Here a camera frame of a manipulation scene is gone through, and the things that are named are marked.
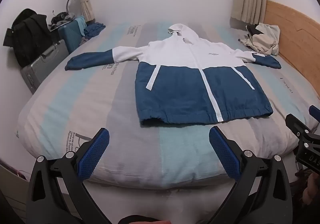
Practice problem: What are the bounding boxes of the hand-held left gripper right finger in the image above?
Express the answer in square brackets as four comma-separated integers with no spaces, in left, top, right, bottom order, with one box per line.
[207,126,293,224]

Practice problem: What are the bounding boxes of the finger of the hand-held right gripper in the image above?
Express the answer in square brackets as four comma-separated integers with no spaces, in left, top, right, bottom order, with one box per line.
[309,105,320,122]
[285,113,320,141]

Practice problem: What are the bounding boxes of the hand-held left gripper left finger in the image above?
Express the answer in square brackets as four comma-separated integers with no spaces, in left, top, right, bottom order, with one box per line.
[26,128,110,224]

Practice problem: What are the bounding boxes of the blue and white hooded jacket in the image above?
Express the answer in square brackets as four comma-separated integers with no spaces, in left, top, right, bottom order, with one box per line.
[65,23,282,129]

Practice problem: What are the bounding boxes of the beige crumpled clothes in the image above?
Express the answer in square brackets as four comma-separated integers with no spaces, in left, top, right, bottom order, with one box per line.
[237,23,280,56]

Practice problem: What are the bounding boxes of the dark blue crumpled clothes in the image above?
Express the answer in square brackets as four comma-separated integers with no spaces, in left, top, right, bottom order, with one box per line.
[83,22,106,39]

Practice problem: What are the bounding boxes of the bed with striped cover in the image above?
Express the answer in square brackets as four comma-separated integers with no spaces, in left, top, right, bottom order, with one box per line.
[15,21,320,191]

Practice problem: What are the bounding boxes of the wooden headboard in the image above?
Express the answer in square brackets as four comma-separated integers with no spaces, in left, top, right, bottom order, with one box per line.
[264,0,320,96]

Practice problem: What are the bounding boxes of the silver suitcase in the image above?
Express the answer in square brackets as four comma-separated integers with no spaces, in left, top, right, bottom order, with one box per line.
[20,39,70,95]

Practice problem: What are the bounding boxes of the teal suitcase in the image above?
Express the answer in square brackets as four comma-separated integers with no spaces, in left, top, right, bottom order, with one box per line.
[57,19,84,54]

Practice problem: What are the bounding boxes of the light blue cloth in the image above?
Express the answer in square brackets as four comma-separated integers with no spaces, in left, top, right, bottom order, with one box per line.
[74,16,88,36]

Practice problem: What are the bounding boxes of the black coat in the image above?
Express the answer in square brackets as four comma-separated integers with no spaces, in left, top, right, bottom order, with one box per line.
[3,8,55,68]

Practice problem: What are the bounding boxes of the dark small clutter pile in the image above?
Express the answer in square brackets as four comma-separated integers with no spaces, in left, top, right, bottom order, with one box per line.
[48,10,76,31]

